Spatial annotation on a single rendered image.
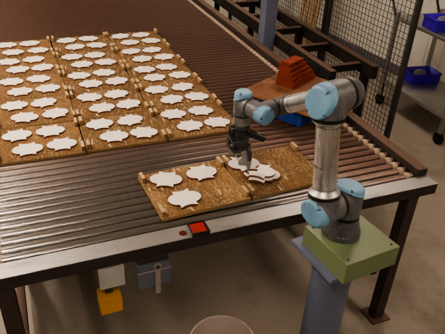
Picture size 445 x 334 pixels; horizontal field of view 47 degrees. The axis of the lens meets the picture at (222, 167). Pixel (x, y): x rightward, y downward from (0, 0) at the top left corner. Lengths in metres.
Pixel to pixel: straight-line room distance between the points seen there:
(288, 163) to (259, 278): 0.95
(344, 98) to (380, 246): 0.65
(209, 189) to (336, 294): 0.70
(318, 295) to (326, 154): 0.70
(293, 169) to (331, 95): 0.87
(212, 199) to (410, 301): 1.56
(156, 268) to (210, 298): 1.05
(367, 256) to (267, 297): 1.22
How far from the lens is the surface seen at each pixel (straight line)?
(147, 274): 2.11
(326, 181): 1.83
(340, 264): 2.00
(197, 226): 2.11
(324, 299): 2.25
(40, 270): 2.01
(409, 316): 3.26
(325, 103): 1.70
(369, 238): 2.12
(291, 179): 2.43
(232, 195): 2.28
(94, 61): 3.74
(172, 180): 2.34
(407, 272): 3.53
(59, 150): 2.65
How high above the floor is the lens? 2.25
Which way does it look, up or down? 32 degrees down
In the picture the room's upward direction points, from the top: 3 degrees clockwise
